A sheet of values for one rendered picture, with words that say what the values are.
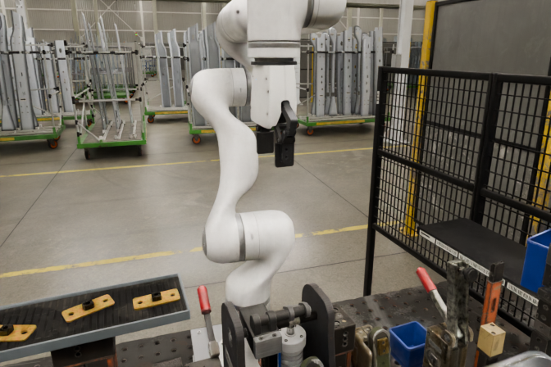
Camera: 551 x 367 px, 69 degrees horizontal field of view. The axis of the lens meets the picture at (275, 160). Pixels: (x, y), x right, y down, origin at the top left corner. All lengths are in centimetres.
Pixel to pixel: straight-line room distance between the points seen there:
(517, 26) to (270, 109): 242
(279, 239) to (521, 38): 223
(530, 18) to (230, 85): 216
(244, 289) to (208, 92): 50
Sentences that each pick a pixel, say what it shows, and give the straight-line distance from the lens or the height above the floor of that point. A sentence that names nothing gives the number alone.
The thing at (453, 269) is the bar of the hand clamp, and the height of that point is 121.
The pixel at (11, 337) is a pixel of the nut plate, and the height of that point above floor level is 116.
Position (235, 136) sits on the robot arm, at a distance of 99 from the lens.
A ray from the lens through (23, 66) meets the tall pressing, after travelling 801.
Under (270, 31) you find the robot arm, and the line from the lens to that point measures 62.
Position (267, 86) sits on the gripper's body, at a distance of 62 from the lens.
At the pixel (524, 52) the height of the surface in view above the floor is 161.
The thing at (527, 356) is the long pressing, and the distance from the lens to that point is 106.
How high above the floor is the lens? 162
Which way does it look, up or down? 15 degrees down
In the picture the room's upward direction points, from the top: straight up
